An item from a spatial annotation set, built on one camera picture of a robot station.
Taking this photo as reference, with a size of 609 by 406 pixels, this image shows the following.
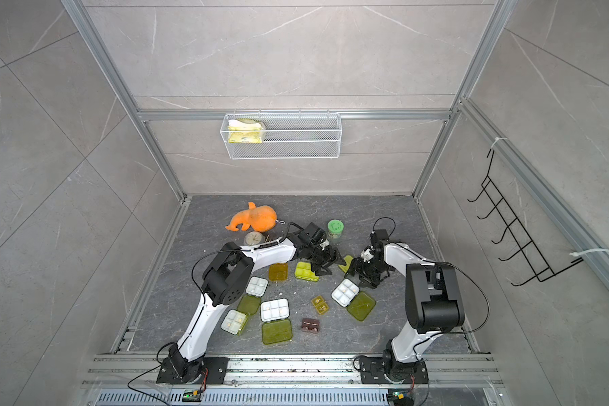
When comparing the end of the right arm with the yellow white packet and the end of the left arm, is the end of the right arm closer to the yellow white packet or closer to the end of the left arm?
the end of the left arm

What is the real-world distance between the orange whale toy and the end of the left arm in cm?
27

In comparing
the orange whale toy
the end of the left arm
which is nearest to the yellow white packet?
the orange whale toy

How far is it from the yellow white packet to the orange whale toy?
307 mm

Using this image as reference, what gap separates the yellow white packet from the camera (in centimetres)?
87

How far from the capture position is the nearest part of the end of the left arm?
853 mm

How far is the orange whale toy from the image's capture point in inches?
40.9
